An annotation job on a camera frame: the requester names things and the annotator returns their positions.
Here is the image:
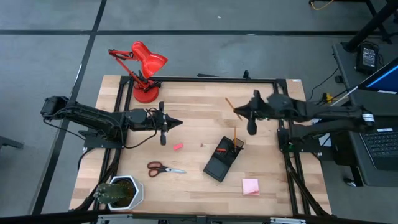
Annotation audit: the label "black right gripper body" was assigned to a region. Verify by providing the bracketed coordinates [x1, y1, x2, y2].
[247, 89, 274, 136]

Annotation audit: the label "red and black scissors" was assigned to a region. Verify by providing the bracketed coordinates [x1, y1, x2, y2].
[147, 161, 187, 178]

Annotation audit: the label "black floor stand foot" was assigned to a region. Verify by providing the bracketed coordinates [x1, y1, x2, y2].
[0, 136, 25, 150]

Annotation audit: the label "pink sticky note pad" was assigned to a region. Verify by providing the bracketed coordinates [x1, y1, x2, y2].
[242, 178, 260, 197]

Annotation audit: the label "black mesh desk organizer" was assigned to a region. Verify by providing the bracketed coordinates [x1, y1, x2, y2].
[203, 136, 245, 183]

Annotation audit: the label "black tripod stand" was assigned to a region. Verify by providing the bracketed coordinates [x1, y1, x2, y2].
[341, 0, 398, 53]

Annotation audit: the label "green cactus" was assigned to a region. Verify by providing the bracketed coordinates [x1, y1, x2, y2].
[93, 182, 136, 205]

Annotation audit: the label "red desk lamp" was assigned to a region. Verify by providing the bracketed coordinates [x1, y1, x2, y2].
[108, 40, 169, 104]

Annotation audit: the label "black power adapter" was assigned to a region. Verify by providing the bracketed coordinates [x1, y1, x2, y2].
[356, 43, 380, 75]

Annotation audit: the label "white paper sheet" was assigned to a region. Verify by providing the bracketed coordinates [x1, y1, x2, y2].
[309, 113, 332, 147]

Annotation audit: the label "black side desk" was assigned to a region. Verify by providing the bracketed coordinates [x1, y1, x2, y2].
[331, 40, 398, 187]

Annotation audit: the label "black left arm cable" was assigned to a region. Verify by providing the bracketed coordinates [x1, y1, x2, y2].
[123, 107, 159, 149]

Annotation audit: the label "black aluminium table frame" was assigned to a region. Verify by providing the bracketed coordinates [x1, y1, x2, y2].
[70, 70, 332, 217]

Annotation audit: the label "computer monitor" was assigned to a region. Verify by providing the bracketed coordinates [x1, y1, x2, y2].
[357, 57, 398, 94]

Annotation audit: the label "white hexagonal plant pot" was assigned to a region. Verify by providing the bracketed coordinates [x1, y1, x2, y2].
[107, 175, 145, 211]

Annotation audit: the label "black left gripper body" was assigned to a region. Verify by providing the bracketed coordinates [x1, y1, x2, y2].
[146, 101, 169, 146]

